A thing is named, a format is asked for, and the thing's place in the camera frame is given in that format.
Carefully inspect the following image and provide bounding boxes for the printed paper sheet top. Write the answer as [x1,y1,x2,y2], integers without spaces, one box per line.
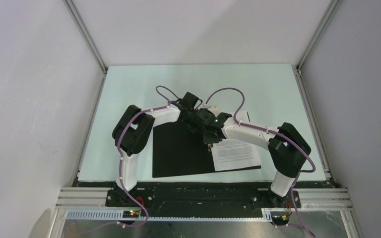
[210,110,262,172]

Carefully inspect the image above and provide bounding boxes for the red folder black inside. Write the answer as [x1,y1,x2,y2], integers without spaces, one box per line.
[152,121,261,178]

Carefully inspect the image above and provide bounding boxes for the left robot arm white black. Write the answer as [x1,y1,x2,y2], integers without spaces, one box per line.
[112,92,206,207]

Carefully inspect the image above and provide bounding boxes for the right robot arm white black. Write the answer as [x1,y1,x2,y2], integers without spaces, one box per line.
[190,109,312,207]

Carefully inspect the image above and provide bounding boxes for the left circuit board with leds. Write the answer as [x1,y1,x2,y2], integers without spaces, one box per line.
[122,210,140,219]

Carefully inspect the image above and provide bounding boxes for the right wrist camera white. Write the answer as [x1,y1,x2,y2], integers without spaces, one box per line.
[203,104,220,114]

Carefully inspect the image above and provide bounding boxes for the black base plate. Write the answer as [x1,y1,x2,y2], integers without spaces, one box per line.
[75,179,336,219]

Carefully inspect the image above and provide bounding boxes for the grey slotted cable duct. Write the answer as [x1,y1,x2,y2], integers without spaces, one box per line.
[65,209,272,222]

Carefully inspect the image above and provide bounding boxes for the right circuit board with wires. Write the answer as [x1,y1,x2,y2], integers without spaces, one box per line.
[271,215,291,227]

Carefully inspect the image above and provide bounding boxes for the left aluminium frame post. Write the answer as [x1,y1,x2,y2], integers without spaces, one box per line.
[63,0,108,74]

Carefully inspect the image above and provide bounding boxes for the aluminium frame post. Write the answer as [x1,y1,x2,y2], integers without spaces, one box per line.
[296,0,342,75]
[63,0,108,74]

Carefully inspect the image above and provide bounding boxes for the right aluminium frame post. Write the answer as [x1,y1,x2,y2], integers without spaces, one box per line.
[296,0,342,75]

